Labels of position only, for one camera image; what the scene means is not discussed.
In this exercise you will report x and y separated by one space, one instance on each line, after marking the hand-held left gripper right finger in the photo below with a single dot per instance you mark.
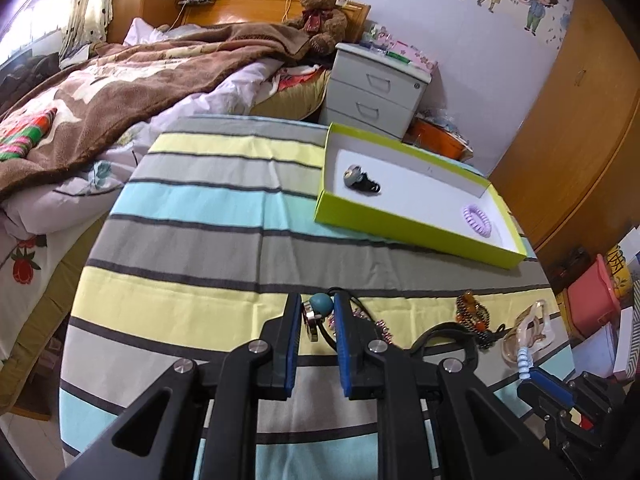
345 345

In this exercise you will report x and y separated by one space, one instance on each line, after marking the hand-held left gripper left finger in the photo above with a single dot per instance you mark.
292 340

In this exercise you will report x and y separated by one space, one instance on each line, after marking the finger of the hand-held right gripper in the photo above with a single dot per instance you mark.
535 397
552 386

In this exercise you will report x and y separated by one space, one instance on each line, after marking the pink rhinestone hair clip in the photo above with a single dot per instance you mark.
384 330

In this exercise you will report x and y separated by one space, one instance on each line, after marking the transparent claw hair clip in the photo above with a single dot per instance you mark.
537 310

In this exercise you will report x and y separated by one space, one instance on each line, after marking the black wrist band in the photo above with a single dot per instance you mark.
440 330

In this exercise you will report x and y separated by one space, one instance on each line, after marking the green cardboard box tray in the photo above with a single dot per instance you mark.
410 185

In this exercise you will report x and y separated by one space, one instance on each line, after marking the pink plastic bin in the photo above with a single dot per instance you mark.
592 295

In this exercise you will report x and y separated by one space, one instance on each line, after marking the orange storage box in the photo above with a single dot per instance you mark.
440 140

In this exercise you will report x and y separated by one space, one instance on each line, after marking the yellow pillow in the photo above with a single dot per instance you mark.
295 95

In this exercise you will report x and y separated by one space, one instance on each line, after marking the large wooden wardrobe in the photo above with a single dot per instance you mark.
575 135

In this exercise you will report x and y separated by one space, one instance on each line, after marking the white nightstand with drawers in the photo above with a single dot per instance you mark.
375 90

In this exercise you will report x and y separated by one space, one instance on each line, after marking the brown fleece blanket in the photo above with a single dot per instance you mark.
125 95

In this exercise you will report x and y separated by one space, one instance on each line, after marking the pink flowered box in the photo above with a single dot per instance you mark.
417 56

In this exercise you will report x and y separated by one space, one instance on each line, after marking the brown teddy bear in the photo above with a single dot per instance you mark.
320 10

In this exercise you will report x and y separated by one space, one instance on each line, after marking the wooden bed headboard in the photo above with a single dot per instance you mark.
250 10

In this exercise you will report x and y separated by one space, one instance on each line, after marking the red green plaid cloth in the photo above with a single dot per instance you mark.
22 135

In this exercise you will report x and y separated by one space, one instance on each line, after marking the dark clothes pile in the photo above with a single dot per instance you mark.
25 77

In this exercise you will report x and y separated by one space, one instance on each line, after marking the dotted curtain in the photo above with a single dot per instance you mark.
90 5

